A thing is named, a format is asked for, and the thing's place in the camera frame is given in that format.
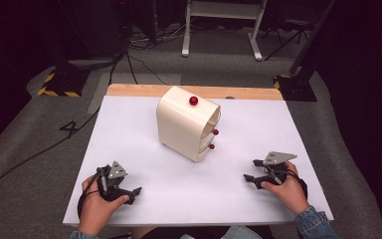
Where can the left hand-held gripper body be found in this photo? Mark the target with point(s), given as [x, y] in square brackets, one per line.
[112, 186]

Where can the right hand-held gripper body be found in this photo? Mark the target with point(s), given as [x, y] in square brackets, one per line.
[277, 158]

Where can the person's left hand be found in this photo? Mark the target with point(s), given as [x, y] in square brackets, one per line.
[94, 209]

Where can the person's right hand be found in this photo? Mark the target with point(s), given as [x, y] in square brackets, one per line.
[290, 194]

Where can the white table sheet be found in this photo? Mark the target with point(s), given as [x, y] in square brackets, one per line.
[165, 189]

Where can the drawer with red knob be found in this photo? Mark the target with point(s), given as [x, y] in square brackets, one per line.
[212, 127]
[207, 143]

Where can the hazard-striped stand base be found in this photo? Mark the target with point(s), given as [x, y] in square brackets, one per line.
[63, 84]
[295, 88]

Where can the cream mini drawer cabinet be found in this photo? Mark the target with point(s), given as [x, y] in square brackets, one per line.
[179, 122]

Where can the red ball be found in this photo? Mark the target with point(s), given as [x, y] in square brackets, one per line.
[193, 100]

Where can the wooden table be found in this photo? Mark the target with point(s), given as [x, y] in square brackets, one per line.
[136, 90]

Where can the black slanted stand pole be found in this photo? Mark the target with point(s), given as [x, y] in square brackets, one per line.
[311, 36]

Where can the black tripod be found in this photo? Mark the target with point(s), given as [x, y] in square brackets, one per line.
[290, 31]

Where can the white desk frame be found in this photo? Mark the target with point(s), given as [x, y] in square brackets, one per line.
[224, 10]

